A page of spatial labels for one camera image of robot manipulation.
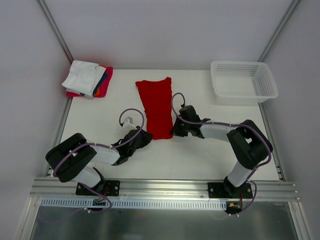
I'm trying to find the white folded t shirt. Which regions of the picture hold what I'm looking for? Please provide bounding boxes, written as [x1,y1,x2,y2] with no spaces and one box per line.
[61,60,106,97]

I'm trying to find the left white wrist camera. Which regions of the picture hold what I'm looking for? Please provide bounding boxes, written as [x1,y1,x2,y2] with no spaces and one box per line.
[122,117,137,132]

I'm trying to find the white slotted cable duct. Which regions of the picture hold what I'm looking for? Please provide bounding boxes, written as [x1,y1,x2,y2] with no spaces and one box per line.
[40,197,227,211]

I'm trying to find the aluminium mounting rail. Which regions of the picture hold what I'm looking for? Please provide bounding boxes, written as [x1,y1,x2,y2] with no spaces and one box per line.
[29,177,301,202]

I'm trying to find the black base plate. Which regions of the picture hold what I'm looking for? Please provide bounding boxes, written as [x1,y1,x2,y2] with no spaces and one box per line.
[75,179,121,197]
[207,182,253,199]

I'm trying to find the white plastic basket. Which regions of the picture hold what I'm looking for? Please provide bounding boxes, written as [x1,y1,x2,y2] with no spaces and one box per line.
[210,61,278,106]

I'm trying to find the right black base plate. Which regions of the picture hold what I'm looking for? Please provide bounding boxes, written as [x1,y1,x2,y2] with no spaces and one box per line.
[207,182,253,199]

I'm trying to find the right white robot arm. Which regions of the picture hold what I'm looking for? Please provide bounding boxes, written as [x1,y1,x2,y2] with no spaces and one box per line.
[170,104,273,199]

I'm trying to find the blue folded t shirt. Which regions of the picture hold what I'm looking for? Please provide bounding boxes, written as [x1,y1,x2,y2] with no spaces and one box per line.
[92,72,108,96]

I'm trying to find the red t shirt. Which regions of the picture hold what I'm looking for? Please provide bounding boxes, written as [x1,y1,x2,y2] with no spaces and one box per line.
[135,77,173,140]

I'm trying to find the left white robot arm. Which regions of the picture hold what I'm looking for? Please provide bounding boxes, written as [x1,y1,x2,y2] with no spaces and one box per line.
[45,128,153,195]

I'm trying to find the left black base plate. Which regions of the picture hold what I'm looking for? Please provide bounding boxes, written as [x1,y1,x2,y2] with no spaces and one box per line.
[75,179,121,197]

